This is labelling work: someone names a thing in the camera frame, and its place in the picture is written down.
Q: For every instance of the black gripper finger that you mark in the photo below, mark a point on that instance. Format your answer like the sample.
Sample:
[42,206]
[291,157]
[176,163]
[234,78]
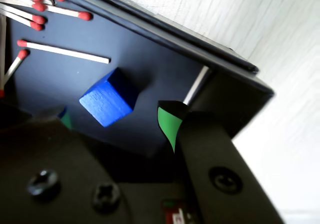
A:
[50,171]
[215,159]

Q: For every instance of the blue wooden cube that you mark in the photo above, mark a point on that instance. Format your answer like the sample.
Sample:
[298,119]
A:
[107,103]

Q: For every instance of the black box tray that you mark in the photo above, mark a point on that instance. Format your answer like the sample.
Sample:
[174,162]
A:
[155,66]

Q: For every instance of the black open box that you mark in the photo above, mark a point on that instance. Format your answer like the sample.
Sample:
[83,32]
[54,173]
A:
[225,54]

